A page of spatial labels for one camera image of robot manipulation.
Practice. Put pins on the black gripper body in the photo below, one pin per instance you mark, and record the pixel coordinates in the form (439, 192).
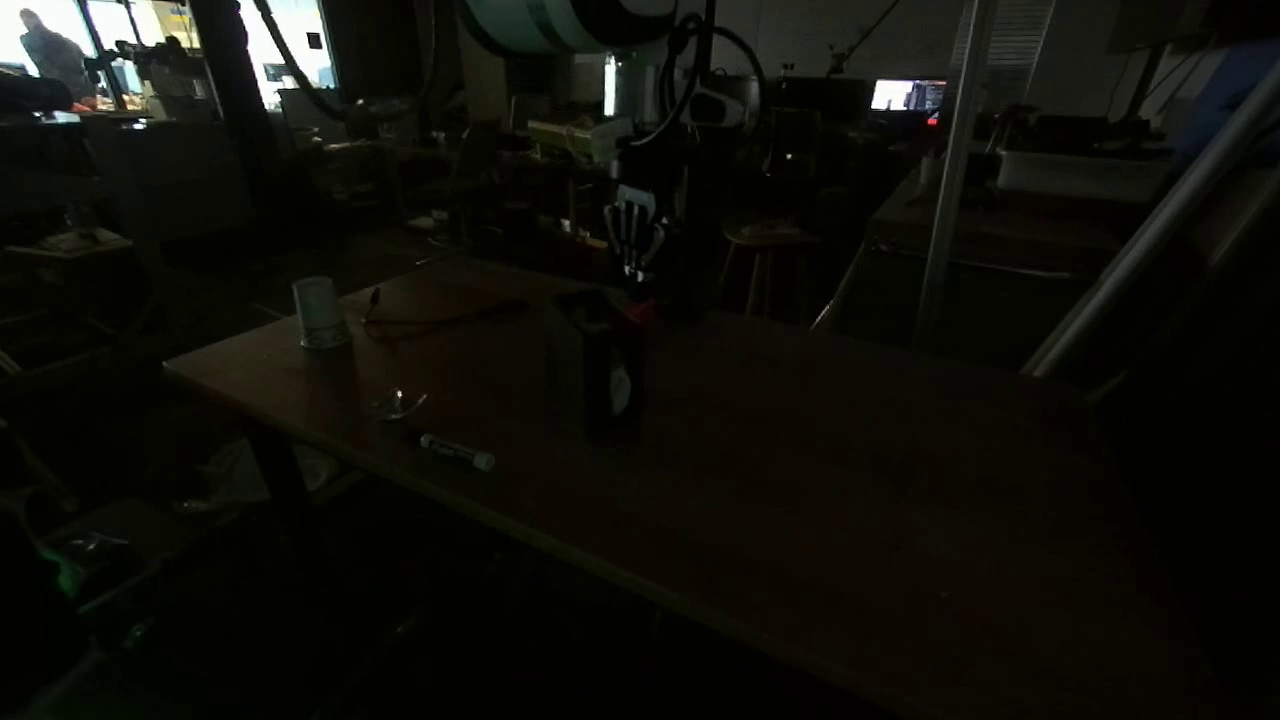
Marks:
(663, 161)

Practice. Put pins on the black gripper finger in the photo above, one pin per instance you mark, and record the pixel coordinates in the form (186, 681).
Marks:
(619, 234)
(652, 241)

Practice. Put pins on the black mesh box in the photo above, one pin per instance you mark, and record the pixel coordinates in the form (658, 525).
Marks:
(605, 362)

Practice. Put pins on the white cloth towel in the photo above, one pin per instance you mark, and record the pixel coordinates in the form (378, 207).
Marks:
(620, 384)

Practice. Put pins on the round wooden stool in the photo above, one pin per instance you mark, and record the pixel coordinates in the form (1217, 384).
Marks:
(765, 247)

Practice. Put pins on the lit computer monitor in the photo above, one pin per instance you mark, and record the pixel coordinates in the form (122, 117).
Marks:
(909, 93)

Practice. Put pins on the white marker pen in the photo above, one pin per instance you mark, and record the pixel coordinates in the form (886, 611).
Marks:
(458, 451)

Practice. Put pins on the upright metal pole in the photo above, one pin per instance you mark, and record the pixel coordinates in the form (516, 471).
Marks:
(950, 172)

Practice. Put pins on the white cup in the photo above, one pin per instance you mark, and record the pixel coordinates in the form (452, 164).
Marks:
(321, 315)

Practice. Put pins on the slanted metal pole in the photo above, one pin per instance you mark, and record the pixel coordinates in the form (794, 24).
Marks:
(1146, 225)

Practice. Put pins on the person in background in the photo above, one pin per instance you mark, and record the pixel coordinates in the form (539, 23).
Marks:
(58, 55)

